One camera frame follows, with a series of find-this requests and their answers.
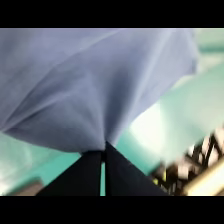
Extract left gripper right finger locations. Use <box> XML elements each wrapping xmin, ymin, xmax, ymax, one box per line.
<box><xmin>104</xmin><ymin>141</ymin><xmax>168</xmax><ymax>197</ymax></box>

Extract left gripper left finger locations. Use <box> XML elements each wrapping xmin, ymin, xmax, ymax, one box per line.
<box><xmin>35</xmin><ymin>150</ymin><xmax>104</xmax><ymax>197</ymax></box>

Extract blue T-shirt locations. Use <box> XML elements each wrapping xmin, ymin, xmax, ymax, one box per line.
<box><xmin>0</xmin><ymin>28</ymin><xmax>200</xmax><ymax>154</ymax></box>

